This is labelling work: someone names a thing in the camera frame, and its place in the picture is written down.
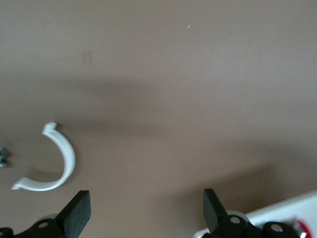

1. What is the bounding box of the white curved plastic clip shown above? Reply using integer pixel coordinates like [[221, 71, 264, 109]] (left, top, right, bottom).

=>
[[10, 121, 76, 192]]

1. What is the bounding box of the small silver metal fitting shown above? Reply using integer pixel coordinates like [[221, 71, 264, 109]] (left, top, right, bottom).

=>
[[0, 147, 10, 170]]

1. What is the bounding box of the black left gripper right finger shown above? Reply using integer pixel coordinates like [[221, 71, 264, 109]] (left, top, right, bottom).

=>
[[204, 188, 248, 238]]

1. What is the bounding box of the red push button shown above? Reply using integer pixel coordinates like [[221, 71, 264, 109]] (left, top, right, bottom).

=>
[[288, 216, 317, 238]]

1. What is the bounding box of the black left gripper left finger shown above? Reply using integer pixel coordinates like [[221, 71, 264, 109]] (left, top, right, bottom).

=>
[[14, 190, 92, 238]]

